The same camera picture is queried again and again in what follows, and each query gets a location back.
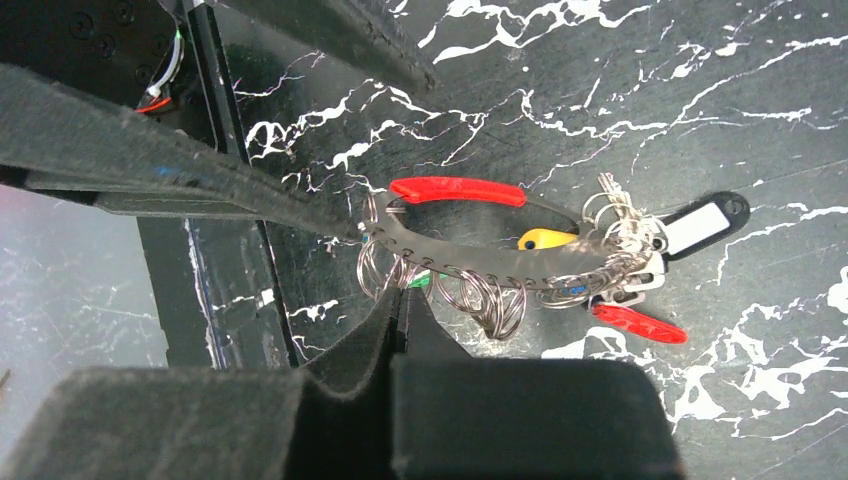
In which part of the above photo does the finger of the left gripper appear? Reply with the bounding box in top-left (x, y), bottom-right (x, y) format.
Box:
top-left (222, 0), bottom-right (436, 94)
top-left (1, 64), bottom-right (360, 241)

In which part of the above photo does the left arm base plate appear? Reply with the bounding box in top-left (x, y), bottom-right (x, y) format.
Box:
top-left (1, 1), bottom-right (215, 145)

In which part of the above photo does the keyring with coloured tags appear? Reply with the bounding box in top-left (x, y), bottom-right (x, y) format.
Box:
top-left (357, 172), bottom-right (751, 344)

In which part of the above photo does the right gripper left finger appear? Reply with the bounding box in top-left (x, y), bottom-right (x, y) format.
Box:
top-left (1, 288), bottom-right (401, 479)

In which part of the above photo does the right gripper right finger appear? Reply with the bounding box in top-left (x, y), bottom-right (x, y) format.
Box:
top-left (391, 288), bottom-right (686, 479)

